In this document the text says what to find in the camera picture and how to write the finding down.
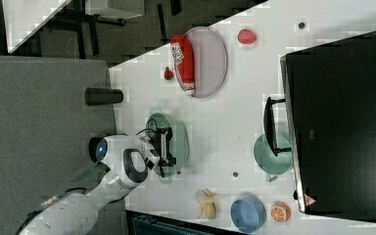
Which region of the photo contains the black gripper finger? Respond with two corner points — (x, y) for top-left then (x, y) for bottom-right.
(156, 127), (172, 136)
(159, 158), (176, 167)

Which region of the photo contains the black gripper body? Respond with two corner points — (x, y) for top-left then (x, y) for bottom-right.
(152, 133), (168, 165)

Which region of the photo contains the green oval strainer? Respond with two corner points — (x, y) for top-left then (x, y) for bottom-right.
(146, 111), (190, 180)

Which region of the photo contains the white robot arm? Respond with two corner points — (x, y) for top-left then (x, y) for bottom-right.
(16, 127), (173, 235)

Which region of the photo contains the peeled banana toy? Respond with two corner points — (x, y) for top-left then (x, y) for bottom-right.
(195, 189), (215, 220)

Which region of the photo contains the dark red strawberry toy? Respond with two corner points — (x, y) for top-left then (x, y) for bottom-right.
(164, 67), (174, 80)

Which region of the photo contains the black cup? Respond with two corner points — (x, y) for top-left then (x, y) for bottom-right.
(84, 87), (123, 106)

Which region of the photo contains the red ketchup bottle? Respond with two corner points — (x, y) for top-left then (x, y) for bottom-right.
(170, 35), (195, 95)

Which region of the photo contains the grey round plate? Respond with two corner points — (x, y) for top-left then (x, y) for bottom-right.
(173, 26), (227, 98)

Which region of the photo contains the blue cup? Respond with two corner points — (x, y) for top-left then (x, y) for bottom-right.
(230, 195), (266, 233)

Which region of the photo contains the green mug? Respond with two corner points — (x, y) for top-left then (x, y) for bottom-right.
(254, 134), (293, 182)

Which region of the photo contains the orange slice toy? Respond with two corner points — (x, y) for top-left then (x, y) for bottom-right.
(270, 201), (291, 222)

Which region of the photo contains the red strawberry green top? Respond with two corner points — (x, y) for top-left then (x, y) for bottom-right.
(237, 28), (257, 45)

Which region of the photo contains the black toaster oven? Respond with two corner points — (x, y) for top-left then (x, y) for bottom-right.
(263, 30), (376, 222)

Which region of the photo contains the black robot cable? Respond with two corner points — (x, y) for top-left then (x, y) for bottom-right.
(135, 118), (165, 179)

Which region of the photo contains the blue metal frame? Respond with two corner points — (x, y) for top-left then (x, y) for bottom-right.
(126, 211), (242, 235)

